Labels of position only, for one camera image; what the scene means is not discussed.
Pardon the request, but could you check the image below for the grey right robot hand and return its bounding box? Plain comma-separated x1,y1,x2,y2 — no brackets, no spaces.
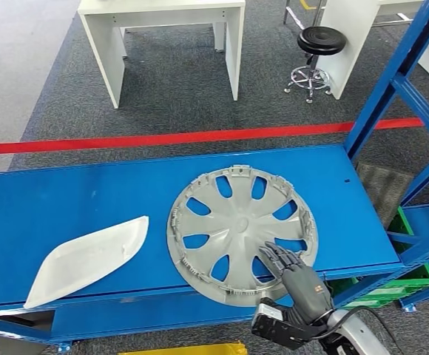
258,241,335,328

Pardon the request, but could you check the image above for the grey wheel hubcap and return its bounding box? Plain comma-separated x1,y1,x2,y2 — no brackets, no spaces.
166,165,319,308

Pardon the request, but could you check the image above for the blue metal shelf rack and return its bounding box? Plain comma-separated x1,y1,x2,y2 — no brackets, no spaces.
0,0,429,354
386,201,429,314

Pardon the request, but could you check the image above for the white curved plastic part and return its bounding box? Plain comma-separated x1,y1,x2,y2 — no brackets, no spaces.
23,215,150,311

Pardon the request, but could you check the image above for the green plastic crate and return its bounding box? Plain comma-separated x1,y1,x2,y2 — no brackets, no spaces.
327,206,429,300
342,288,409,311

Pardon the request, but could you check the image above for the black round stool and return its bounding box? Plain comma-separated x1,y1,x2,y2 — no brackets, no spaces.
284,25,347,105

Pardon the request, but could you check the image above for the white desk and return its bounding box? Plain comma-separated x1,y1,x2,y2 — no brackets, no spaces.
77,0,245,109
316,0,429,101

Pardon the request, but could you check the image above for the red barrier belt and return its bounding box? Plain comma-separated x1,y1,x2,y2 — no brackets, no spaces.
0,115,429,156

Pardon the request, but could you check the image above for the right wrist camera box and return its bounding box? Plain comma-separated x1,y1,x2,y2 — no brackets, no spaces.
250,297,328,351

